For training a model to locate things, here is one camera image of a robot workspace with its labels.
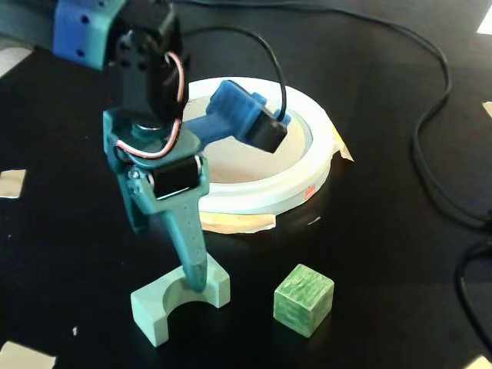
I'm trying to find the small yellow tape strip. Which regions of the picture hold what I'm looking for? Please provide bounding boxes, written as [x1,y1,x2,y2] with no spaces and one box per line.
[330,128,355,162]

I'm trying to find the white round tray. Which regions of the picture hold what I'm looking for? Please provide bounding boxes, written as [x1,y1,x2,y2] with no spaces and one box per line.
[180,76,334,215]

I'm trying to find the red white servo wire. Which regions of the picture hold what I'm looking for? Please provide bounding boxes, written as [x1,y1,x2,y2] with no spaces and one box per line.
[115,52,186,161]

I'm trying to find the wide yellow tape strip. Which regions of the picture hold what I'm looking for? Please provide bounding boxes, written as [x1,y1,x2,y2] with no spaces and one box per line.
[199,211,278,234]

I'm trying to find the teal gripper black motor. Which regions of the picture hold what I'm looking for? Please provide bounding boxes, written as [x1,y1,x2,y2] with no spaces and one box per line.
[102,109,211,293]

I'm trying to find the light green U-shaped block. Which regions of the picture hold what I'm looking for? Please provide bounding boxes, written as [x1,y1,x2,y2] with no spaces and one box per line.
[130,264,231,349]

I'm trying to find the blue mounted wrist camera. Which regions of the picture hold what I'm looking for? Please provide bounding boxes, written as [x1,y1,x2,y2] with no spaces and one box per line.
[184,79,293,155]

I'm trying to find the white paper corner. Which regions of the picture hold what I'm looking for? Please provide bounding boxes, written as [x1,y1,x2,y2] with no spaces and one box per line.
[475,5,492,36]

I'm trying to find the green wooden cube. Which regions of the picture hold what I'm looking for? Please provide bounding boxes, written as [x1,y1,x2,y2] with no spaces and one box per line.
[272,263,335,339]

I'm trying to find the long black cable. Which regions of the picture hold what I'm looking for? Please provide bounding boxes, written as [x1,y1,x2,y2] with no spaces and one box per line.
[184,0,492,231]

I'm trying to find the looped black cable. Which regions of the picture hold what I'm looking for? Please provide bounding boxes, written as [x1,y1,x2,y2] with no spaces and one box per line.
[455,238,492,358]

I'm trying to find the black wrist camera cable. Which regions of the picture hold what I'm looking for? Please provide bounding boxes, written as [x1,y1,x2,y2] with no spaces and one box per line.
[180,25,290,122]

